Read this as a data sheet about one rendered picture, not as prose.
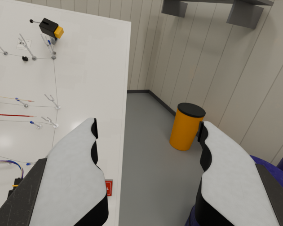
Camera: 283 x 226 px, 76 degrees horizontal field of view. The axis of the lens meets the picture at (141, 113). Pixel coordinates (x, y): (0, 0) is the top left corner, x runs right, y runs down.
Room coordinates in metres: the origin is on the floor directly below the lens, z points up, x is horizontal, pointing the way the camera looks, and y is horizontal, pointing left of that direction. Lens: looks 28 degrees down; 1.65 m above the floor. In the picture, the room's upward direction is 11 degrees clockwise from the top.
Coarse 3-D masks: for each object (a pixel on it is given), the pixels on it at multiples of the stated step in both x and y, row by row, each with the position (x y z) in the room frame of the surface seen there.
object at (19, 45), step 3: (18, 39) 0.74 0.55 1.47; (21, 39) 0.74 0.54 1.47; (24, 39) 0.75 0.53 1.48; (27, 39) 0.75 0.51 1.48; (18, 42) 0.73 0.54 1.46; (24, 42) 0.74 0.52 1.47; (27, 42) 0.74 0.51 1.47; (30, 42) 0.75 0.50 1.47; (18, 45) 0.72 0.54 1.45; (21, 45) 0.73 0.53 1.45; (27, 45) 0.73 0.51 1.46; (30, 45) 0.74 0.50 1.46; (18, 48) 0.71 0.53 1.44; (21, 48) 0.72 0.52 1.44; (24, 48) 0.72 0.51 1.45
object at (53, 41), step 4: (32, 20) 0.74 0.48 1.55; (44, 20) 0.73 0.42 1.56; (48, 20) 0.73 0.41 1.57; (40, 24) 0.71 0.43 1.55; (44, 24) 0.72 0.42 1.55; (48, 24) 0.73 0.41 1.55; (52, 24) 0.73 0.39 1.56; (56, 24) 0.73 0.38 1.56; (40, 28) 0.72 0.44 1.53; (44, 28) 0.71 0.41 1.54; (48, 28) 0.71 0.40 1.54; (52, 28) 0.72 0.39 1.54; (56, 28) 0.73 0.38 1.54; (44, 32) 0.73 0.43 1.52; (48, 32) 0.72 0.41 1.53; (52, 32) 0.71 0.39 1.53; (52, 36) 0.73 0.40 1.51; (52, 40) 0.78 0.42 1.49; (56, 40) 0.78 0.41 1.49
